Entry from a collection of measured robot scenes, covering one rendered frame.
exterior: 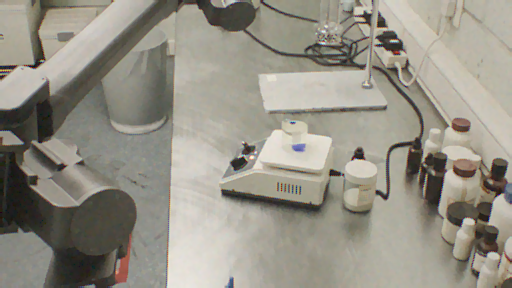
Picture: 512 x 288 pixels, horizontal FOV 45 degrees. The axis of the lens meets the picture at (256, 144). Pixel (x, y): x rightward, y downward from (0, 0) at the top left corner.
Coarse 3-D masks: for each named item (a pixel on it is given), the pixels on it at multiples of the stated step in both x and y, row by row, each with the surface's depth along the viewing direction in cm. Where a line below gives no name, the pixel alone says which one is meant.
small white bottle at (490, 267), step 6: (492, 252) 96; (486, 258) 96; (492, 258) 95; (498, 258) 95; (486, 264) 96; (492, 264) 95; (486, 270) 96; (492, 270) 96; (480, 276) 98; (486, 276) 96; (492, 276) 96; (480, 282) 98; (486, 282) 97; (492, 282) 97
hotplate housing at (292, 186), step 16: (240, 176) 117; (256, 176) 116; (272, 176) 115; (288, 176) 114; (304, 176) 114; (320, 176) 113; (240, 192) 119; (256, 192) 118; (272, 192) 117; (288, 192) 116; (304, 192) 115; (320, 192) 114
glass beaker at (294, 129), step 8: (288, 112) 117; (296, 112) 117; (304, 112) 117; (288, 120) 113; (296, 120) 113; (304, 120) 113; (288, 128) 114; (296, 128) 114; (304, 128) 114; (288, 136) 115; (296, 136) 115; (304, 136) 115; (288, 144) 116; (296, 144) 115; (304, 144) 116; (288, 152) 117; (296, 152) 116
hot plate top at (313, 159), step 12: (276, 132) 123; (276, 144) 119; (312, 144) 119; (324, 144) 119; (264, 156) 116; (276, 156) 116; (288, 156) 116; (300, 156) 116; (312, 156) 116; (324, 156) 116; (288, 168) 114; (300, 168) 113; (312, 168) 112
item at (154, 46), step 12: (156, 36) 286; (144, 48) 292; (156, 48) 267; (168, 48) 277; (132, 60) 263; (144, 60) 266; (156, 60) 269; (120, 72) 267; (132, 72) 267; (144, 72) 268
